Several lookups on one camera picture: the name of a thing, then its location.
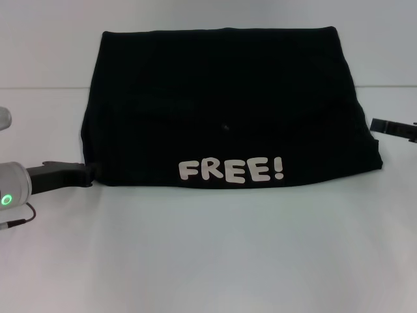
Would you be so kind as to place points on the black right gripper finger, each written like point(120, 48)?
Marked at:
point(391, 128)

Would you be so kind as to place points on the black t-shirt with white print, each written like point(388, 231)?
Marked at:
point(228, 107)

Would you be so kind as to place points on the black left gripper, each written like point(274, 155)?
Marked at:
point(55, 177)

